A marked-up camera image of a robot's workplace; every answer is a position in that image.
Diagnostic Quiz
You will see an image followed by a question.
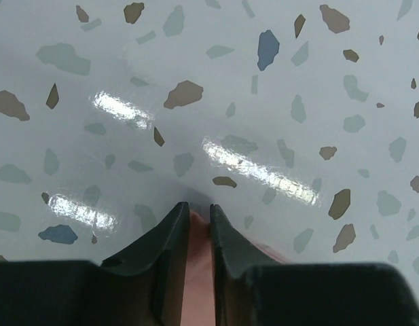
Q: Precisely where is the salmon pink t shirt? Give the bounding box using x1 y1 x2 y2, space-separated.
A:
181 213 286 325

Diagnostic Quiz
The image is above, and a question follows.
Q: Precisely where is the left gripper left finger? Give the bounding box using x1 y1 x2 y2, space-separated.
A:
101 202 190 325

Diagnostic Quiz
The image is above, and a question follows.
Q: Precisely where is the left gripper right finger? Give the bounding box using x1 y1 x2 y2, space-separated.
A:
210 204 279 325

